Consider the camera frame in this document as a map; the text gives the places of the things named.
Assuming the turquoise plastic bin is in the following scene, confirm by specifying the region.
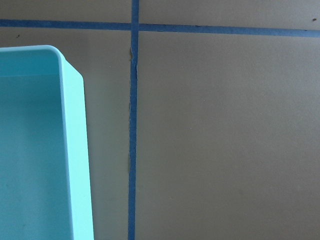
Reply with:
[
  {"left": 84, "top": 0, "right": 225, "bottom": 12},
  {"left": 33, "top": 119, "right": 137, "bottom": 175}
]
[{"left": 0, "top": 45, "right": 94, "bottom": 240}]

